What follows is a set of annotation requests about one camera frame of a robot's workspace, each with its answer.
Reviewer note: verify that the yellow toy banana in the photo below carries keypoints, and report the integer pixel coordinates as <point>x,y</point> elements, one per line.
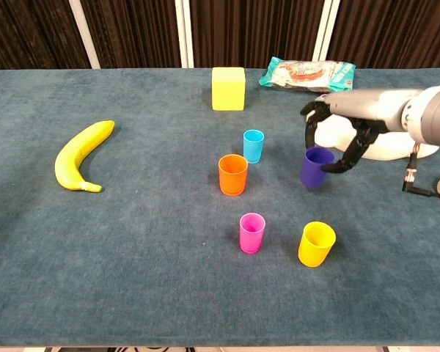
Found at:
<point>77,154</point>

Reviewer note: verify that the yellow cube block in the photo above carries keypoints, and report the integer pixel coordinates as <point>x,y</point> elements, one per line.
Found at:
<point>227,91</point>

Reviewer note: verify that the teal snack packet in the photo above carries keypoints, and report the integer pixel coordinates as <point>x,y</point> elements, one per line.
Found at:
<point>304,75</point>

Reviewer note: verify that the orange plastic cup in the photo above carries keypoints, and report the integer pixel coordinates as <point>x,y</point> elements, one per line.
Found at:
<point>232,183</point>

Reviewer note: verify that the purple plastic cup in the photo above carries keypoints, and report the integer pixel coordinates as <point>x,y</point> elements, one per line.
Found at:
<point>311,174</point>

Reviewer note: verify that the teal table cloth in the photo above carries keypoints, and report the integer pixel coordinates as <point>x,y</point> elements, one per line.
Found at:
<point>132,256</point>

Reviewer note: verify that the yellow plastic cup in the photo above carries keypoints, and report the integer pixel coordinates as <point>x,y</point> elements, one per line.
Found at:
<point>311,254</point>

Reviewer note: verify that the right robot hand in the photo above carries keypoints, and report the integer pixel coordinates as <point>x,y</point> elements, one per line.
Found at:
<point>363,106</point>

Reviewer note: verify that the blue plastic cup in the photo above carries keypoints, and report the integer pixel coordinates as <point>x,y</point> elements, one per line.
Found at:
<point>252,152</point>

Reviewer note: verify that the pink plastic cup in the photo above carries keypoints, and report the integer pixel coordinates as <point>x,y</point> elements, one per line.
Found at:
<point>251,242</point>

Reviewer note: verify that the white partition frame post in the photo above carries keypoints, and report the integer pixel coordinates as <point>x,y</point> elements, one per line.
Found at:
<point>326,29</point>
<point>184,33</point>
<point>84,33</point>

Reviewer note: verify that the dark brown partition panel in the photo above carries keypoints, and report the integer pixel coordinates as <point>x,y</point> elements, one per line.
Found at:
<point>135,33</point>
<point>396,33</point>
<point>29,33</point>
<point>253,29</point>

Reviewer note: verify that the white fish toy board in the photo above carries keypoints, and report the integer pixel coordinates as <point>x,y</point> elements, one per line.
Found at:
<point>333,135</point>

